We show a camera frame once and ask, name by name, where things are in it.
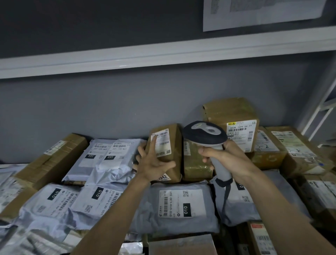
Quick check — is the person's right hand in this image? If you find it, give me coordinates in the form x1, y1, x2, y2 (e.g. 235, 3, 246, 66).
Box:
198, 140, 257, 182

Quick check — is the person's left hand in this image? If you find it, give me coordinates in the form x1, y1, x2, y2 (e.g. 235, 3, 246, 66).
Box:
135, 133, 176, 182

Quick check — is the small brown cardboard parcel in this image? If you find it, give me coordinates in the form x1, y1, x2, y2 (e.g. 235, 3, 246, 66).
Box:
146, 124, 183, 183

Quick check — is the grey handheld barcode scanner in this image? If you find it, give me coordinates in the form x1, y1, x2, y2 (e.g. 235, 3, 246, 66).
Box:
182, 121, 233, 188

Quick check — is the person's right forearm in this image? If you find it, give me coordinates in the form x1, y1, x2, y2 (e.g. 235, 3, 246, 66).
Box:
232, 168, 336, 255

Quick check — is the tape-wrapped brown parcel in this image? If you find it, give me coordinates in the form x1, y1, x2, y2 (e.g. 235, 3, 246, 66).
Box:
183, 139, 215, 182

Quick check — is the large cardboard box yellow label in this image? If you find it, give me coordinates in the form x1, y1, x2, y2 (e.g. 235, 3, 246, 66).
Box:
203, 98, 260, 153

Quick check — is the pile of grey mailer bags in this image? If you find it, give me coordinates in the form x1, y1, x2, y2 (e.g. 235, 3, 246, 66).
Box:
0, 139, 312, 255

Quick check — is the cardboard box handwritten label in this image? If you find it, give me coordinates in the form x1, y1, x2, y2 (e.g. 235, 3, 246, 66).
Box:
248, 127, 288, 170

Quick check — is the plain pale cardboard box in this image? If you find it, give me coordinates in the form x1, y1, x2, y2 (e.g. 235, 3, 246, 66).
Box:
148, 234, 216, 255

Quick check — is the wide cardboard box white label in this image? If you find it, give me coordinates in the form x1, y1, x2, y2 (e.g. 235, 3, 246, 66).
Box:
265, 127, 334, 180

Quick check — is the cardboard box red label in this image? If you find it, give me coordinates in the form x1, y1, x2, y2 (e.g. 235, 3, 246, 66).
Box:
246, 222, 278, 255

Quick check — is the long flat cardboard box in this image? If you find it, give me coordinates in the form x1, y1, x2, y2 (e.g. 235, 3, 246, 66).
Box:
14, 133, 88, 190

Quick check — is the dark cardboard box taped label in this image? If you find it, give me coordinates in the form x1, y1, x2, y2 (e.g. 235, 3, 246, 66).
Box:
290, 172, 336, 229

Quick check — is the printed paper sheet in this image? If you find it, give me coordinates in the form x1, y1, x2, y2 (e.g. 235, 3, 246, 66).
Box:
203, 0, 327, 32

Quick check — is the dark scanner wrist strap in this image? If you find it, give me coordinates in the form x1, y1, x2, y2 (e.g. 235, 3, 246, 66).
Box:
213, 177, 234, 220

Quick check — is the white wall shelf rail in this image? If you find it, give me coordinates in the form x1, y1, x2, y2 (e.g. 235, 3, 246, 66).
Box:
0, 26, 336, 79

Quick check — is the white metal rack frame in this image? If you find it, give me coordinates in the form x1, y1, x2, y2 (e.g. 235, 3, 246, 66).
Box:
299, 76, 336, 143

